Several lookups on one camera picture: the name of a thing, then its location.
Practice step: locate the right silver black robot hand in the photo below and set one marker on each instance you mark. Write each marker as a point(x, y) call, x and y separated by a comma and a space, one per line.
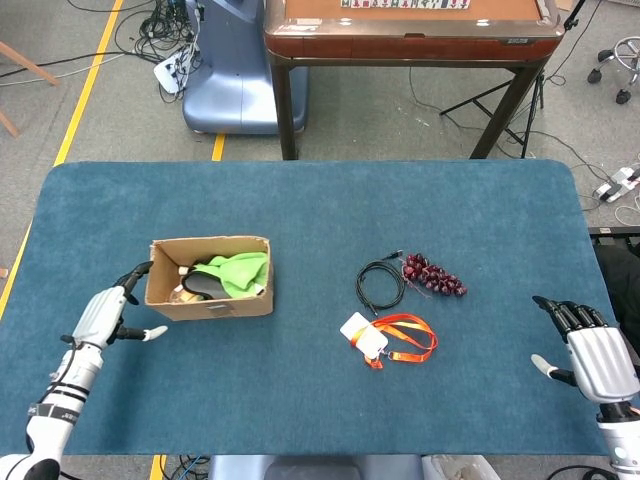
point(602, 360)

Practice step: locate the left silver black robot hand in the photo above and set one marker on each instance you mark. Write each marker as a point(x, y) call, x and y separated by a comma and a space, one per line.
point(97, 315)

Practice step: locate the brown cardboard box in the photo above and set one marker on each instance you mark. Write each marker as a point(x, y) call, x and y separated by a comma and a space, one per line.
point(165, 280)

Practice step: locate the dark red grape bunch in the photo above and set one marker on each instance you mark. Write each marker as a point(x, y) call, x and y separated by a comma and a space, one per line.
point(435, 277)

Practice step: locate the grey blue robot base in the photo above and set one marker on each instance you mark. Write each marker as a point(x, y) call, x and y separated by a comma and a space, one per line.
point(310, 470)

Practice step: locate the tan round bread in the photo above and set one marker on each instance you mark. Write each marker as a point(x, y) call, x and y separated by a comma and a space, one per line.
point(185, 296)

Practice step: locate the black case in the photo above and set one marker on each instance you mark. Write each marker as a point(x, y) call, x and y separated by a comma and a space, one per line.
point(620, 270)

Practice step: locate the small white capped item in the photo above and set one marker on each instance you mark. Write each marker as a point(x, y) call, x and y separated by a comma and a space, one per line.
point(184, 270)

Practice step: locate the black eye mask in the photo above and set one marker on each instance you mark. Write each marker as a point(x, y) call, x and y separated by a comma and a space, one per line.
point(202, 287)

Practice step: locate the blue felt table cover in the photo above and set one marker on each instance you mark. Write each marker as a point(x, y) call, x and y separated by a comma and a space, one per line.
point(150, 200)

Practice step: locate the bright green cloth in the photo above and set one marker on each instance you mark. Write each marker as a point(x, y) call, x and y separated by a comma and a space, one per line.
point(240, 275)

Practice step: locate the white power strip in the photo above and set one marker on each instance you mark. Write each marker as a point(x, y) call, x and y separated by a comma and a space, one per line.
point(167, 72)
point(617, 182)

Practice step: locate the clear plastic bag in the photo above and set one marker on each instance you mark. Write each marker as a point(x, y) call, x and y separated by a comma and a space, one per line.
point(450, 472)

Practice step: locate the black tripod stand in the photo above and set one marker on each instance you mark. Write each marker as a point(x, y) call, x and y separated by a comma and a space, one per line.
point(525, 132)

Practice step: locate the light wooden pole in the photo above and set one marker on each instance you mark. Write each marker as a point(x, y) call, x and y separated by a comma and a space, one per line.
point(35, 67)

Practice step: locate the chrome stool with casters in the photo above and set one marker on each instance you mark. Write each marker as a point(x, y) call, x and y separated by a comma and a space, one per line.
point(627, 55)

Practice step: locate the brown mahjong table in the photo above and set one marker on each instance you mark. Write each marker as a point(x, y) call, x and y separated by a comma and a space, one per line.
point(400, 45)

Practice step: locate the row of face-up mahjong tiles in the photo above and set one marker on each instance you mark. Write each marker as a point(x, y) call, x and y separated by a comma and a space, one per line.
point(400, 4)

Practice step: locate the blue grey machine pedestal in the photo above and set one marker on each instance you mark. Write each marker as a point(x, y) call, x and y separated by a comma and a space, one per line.
point(235, 75)

